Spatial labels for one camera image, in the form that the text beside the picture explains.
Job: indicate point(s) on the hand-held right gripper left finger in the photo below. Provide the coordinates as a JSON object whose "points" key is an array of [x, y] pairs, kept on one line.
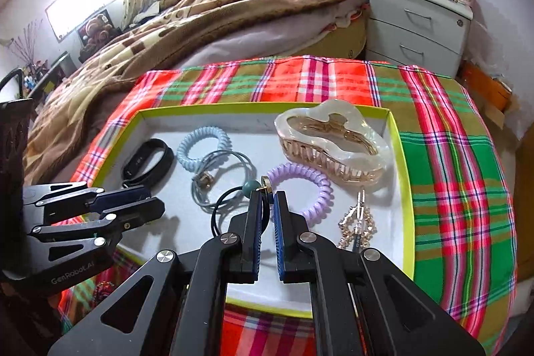
{"points": [[255, 231]]}

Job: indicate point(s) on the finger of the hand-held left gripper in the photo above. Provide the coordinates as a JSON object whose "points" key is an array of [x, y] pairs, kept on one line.
{"points": [[142, 210], [125, 195]]}

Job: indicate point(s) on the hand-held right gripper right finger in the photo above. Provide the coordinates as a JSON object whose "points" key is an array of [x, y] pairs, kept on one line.
{"points": [[278, 231]]}

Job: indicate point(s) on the black wristband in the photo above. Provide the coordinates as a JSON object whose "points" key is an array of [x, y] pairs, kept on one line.
{"points": [[162, 162]]}

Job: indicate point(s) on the gold rhinestone hair clip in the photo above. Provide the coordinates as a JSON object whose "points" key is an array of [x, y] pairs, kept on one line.
{"points": [[363, 222]]}

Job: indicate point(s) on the yellow cardboard box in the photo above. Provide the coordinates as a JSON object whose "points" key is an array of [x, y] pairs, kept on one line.
{"points": [[250, 139]]}

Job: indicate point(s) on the cream hair claw clip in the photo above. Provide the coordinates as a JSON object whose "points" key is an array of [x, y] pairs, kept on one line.
{"points": [[358, 156]]}

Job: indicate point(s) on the cluttered desk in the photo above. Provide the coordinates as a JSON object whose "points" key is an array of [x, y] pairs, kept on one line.
{"points": [[50, 80]]}

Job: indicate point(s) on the framed teddy bear picture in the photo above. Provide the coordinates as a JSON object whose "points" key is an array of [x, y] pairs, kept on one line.
{"points": [[95, 32]]}

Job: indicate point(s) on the brown patterned blanket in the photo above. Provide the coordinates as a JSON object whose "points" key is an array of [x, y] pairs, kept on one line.
{"points": [[167, 30]]}

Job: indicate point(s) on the red green plaid cloth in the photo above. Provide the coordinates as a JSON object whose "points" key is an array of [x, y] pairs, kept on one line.
{"points": [[450, 172]]}

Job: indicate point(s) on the dried branches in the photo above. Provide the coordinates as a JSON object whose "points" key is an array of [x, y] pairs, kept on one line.
{"points": [[25, 43]]}

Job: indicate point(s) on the mauve bed sheet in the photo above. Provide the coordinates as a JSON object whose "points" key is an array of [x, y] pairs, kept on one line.
{"points": [[250, 43]]}

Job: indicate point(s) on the window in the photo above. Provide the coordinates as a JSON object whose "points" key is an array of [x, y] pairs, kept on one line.
{"points": [[83, 1]]}

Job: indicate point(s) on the grey nightstand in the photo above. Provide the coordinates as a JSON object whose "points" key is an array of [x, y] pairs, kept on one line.
{"points": [[413, 30]]}

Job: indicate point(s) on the wooden door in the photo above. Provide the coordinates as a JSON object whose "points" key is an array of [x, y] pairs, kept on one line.
{"points": [[523, 193]]}

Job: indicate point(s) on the orange cardboard box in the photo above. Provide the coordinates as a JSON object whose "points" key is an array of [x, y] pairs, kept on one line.
{"points": [[488, 87]]}

